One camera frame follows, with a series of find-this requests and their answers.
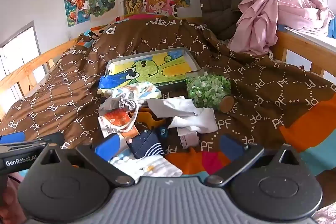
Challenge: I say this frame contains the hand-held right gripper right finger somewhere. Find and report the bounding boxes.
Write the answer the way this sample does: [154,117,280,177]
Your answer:
[204,134,303,187]

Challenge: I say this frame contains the white cloth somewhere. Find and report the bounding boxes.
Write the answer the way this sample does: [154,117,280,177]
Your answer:
[146,98,200,119]

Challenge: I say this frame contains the grey tray with frog drawing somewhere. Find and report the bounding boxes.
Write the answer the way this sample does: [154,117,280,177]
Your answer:
[105,47,201,90]

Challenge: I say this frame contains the orange plastic bowl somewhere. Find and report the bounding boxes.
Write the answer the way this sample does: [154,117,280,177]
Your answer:
[136,108,163,128]

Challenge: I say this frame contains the grey drawstring pouch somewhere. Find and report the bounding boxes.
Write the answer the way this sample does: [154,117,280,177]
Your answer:
[115,92,139,133]

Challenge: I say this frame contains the pink garment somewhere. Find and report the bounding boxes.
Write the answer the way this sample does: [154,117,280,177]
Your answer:
[228,0,335,55]

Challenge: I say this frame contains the orange and white paper packet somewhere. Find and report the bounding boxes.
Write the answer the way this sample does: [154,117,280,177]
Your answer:
[98,111,139,138]

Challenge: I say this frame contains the wooden bed frame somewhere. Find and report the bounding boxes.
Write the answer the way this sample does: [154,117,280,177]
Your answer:
[0,30,336,119]

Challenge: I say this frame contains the small milk carton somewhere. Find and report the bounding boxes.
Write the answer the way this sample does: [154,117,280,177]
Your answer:
[176,126,200,149]

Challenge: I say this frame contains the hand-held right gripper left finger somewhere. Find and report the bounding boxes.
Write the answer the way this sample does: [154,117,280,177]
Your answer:
[39,133,135,187]

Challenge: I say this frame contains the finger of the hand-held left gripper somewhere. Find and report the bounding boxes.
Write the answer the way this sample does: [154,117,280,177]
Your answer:
[0,132,65,149]
[0,132,26,145]

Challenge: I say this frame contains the glass jar of green stars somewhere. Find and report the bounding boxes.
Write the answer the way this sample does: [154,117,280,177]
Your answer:
[184,70,235,113]

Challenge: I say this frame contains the brown printed blanket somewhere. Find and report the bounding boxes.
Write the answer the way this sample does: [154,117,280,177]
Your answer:
[0,13,336,177]

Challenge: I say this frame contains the person's left hand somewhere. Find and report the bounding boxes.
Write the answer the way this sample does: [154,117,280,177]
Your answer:
[0,178,25,224]

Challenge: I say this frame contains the navy striped sock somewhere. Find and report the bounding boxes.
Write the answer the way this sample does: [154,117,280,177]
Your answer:
[126,130,166,159]

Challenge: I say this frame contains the blue and yellow cloth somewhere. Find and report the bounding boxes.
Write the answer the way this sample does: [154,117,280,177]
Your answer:
[98,76,137,90]

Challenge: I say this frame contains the white and grey sock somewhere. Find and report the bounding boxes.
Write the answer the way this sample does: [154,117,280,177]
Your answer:
[168,107,218,134]

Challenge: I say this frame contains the black sock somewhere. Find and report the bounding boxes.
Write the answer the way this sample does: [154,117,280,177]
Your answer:
[155,126,179,146]

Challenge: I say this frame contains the white baby socks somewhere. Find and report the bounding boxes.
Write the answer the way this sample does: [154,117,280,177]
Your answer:
[109,154,183,182]

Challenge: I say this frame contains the colourful striped towel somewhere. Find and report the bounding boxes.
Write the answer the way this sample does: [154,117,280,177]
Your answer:
[97,81,162,105]

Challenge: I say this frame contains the window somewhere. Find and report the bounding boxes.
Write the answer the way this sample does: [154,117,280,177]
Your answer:
[0,21,42,109]

